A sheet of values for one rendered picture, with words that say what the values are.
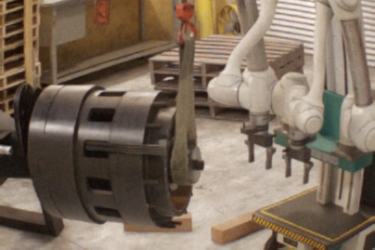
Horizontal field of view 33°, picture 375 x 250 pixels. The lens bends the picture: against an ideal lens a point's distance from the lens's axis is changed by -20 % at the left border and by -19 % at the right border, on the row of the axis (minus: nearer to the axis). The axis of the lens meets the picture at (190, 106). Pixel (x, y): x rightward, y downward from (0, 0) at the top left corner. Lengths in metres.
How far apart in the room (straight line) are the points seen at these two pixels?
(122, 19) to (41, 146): 6.28
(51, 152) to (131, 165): 0.33
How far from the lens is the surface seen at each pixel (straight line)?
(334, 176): 3.46
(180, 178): 2.61
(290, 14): 8.48
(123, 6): 8.77
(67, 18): 7.30
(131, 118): 2.50
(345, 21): 2.66
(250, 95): 3.04
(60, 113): 2.59
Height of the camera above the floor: 1.74
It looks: 15 degrees down
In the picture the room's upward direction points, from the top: 3 degrees counter-clockwise
